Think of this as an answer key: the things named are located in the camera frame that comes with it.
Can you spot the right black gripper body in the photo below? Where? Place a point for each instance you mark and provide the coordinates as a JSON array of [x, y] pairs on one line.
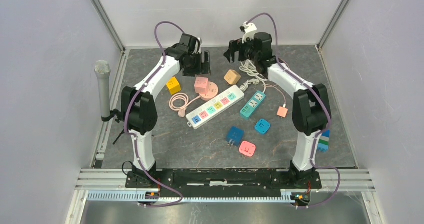
[[250, 53]]

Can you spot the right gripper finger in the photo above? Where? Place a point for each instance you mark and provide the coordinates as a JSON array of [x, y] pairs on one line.
[[241, 49], [230, 53]]

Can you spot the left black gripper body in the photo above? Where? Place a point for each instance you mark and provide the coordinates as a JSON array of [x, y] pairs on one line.
[[196, 67]]

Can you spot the pink cube adapter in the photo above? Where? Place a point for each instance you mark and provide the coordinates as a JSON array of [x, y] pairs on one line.
[[201, 85]]

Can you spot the beige cube adapter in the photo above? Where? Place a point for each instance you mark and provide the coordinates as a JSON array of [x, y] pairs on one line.
[[232, 77]]

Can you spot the yellow cube adapter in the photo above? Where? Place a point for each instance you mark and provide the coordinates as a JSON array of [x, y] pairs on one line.
[[173, 86]]

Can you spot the salmon pink charger plug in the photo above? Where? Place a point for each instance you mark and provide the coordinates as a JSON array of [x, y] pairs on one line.
[[282, 111]]

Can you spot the light blue plug adapter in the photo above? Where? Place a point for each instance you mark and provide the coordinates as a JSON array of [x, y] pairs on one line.
[[262, 126]]

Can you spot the dark blue cube adapter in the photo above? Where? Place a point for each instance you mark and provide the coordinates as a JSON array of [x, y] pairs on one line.
[[234, 136]]

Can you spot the red-pink cube adapter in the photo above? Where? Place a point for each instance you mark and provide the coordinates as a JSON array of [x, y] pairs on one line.
[[247, 149]]

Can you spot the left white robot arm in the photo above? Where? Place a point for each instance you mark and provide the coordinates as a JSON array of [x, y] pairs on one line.
[[138, 106]]

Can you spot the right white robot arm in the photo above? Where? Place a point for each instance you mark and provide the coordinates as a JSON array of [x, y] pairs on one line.
[[311, 112]]

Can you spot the pink round socket base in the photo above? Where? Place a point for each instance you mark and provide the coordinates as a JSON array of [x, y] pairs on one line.
[[212, 92]]

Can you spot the white multicolour power strip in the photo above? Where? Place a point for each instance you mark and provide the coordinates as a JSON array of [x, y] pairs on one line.
[[214, 107]]

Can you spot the teal power strip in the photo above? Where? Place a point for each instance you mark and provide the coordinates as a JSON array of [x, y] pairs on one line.
[[252, 105]]

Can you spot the grey microphone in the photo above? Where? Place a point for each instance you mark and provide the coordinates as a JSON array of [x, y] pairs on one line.
[[103, 72]]

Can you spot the blue green block stack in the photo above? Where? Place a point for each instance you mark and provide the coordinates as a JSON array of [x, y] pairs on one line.
[[323, 143]]

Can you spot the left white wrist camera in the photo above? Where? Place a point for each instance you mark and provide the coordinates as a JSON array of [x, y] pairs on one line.
[[198, 45]]

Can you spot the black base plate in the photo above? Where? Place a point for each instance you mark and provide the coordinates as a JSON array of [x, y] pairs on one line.
[[222, 182]]

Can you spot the light blue cable duct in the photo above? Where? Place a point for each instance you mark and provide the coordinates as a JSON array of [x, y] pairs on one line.
[[145, 197]]

